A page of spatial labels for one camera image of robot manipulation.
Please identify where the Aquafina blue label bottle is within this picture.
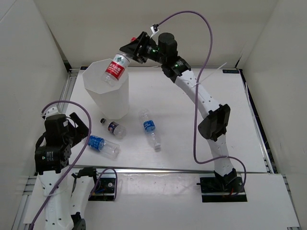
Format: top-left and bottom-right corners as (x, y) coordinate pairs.
(139, 109), (161, 151)

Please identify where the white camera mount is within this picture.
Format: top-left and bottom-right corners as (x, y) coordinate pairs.
(150, 24), (159, 39)
(41, 106), (61, 120)

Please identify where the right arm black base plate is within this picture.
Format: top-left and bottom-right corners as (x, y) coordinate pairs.
(196, 176), (248, 203)

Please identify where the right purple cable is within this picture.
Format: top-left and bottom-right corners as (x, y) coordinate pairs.
(153, 10), (247, 197)

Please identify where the red label plastic bottle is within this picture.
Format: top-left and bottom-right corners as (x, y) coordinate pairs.
(102, 53), (130, 87)

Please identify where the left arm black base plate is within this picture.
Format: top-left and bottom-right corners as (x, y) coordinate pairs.
(88, 175), (116, 202)

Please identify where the aluminium frame rail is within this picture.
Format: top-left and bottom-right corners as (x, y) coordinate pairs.
(59, 60), (79, 100)

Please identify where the blue label white cap bottle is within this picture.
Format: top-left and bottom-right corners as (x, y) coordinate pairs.
(88, 135), (120, 160)

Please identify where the Pepsi black cap bottle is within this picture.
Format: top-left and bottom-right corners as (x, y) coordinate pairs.
(100, 118), (126, 139)

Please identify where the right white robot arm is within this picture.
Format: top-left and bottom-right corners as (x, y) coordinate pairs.
(120, 32), (237, 192)

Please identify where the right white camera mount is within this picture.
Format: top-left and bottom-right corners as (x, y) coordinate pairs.
(150, 24), (159, 39)

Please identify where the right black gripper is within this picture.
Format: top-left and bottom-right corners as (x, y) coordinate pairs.
(120, 31), (167, 65)

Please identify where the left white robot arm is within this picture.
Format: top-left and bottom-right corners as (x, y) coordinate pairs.
(35, 112), (101, 230)

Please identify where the white octagonal plastic bin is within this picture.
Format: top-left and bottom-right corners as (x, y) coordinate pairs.
(83, 59), (129, 120)

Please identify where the white zip tie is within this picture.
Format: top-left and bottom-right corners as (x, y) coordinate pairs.
(192, 62), (227, 88)

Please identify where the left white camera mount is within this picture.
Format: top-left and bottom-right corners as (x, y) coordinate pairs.
(41, 106), (61, 120)

